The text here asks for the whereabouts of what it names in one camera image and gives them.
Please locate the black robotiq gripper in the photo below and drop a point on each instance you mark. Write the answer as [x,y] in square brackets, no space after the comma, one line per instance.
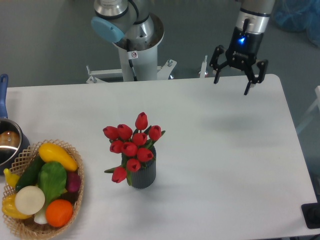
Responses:
[242,55]

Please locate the red tulip bouquet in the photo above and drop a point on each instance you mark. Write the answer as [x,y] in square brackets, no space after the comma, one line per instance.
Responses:
[124,139]

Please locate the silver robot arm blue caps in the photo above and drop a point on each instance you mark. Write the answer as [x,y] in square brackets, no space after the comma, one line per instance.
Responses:
[129,25]

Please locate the dark grey ribbed vase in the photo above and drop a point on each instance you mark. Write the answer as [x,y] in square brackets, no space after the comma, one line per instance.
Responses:
[140,170]

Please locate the blue plastic bag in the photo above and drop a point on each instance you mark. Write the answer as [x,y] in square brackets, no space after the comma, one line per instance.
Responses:
[299,16]

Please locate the black device at table edge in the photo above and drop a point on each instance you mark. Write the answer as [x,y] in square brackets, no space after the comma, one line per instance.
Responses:
[311,214]

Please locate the purple red onion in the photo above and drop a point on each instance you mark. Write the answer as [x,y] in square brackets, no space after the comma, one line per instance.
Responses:
[73,182]

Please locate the yellow squash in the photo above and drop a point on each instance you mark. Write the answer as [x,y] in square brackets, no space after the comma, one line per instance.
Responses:
[50,152]

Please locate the green lettuce leaf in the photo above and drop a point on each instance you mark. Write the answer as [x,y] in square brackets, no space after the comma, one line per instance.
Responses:
[52,181]

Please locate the orange fruit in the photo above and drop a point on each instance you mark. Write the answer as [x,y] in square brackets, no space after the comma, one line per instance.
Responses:
[58,213]

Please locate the dark green cucumber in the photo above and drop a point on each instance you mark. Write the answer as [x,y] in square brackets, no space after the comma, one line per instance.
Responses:
[30,174]

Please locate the white round radish slice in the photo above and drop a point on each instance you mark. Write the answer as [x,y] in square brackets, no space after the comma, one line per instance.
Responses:
[29,200]

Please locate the white green onion stalk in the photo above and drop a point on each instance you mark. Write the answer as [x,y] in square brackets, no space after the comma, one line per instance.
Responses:
[40,217]

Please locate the yellow bell pepper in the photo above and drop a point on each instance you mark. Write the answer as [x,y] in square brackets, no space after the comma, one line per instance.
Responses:
[10,210]

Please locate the white frame at right edge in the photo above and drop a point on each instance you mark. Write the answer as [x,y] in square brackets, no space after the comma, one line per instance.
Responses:
[310,113]

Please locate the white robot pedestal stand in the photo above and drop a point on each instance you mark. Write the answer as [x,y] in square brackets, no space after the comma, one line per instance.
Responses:
[135,66]

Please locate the blue handled saucepan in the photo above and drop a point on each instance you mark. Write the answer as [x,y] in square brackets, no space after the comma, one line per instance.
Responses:
[12,139]

